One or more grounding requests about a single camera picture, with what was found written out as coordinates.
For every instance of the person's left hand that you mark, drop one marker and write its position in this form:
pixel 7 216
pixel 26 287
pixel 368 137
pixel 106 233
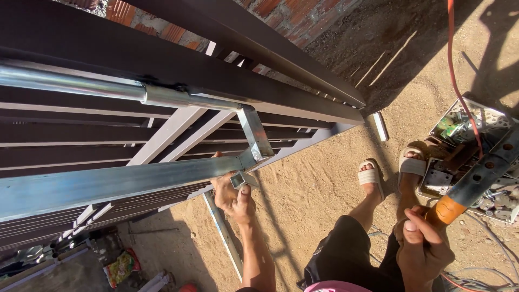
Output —
pixel 231 200

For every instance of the person's right hand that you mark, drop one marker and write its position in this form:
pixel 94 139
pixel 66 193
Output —
pixel 425 255

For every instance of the short square steel tube piece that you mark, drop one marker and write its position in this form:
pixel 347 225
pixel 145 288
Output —
pixel 240 179

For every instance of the long steel bar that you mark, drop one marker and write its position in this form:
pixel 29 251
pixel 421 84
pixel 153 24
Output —
pixel 223 235

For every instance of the person's right leg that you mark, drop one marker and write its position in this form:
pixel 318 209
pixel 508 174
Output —
pixel 407 196

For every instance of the person's leg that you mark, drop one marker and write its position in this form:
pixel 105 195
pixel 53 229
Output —
pixel 367 205
pixel 407 196

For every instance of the black shorts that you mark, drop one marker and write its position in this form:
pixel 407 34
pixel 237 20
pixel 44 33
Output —
pixel 348 255

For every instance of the person's left leg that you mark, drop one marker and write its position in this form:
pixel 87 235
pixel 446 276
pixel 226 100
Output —
pixel 367 205

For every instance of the open gate motor unit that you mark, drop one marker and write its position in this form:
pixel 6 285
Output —
pixel 446 170

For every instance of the person's right white sandal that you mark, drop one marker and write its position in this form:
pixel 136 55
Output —
pixel 411 165

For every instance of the person's white sandal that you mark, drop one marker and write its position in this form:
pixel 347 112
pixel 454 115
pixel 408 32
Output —
pixel 411 165
pixel 369 177

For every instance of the pink shirt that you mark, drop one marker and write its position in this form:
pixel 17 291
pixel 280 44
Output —
pixel 336 287

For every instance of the person's left white sandal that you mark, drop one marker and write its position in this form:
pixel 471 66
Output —
pixel 369 177

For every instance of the red object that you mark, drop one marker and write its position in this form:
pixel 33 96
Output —
pixel 188 288

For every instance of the white plastic pieces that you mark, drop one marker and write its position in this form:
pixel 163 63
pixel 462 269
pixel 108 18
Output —
pixel 156 282

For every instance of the colourful snack bag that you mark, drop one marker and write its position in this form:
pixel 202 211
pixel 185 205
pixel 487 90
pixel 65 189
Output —
pixel 121 267

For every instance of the short steel tube offcut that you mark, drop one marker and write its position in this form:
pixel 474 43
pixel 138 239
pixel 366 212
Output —
pixel 380 125

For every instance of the brown slatted metal gate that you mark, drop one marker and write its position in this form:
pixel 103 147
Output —
pixel 121 40

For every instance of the shiny metal scraps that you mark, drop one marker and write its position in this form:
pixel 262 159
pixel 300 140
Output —
pixel 32 255

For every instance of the galvanised round steel pipe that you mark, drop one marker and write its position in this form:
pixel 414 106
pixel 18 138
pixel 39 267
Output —
pixel 61 81

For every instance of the galvanised rectangular steel tube bracket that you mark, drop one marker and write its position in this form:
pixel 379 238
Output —
pixel 101 187

